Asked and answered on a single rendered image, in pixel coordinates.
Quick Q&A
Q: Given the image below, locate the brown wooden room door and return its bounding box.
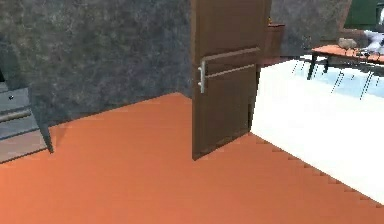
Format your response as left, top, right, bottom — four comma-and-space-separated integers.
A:
190, 0, 273, 161

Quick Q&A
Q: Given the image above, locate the brown wooden cabinet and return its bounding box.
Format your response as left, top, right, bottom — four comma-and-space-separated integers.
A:
261, 21, 286, 67

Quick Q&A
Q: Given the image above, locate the orange table with black legs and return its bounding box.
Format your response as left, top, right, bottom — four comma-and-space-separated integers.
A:
306, 44, 384, 81

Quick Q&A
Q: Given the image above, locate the grey lumpy object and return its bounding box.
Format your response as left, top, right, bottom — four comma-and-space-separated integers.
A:
338, 37, 358, 50

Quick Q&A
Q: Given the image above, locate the grey chest of drawers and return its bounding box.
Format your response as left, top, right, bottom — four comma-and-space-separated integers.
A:
0, 68, 55, 164

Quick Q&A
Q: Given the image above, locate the white and grey object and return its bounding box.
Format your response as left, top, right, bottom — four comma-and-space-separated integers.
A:
359, 29, 384, 56

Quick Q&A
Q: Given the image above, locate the grey metal door handle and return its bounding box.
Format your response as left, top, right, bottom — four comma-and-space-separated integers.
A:
197, 47, 261, 94

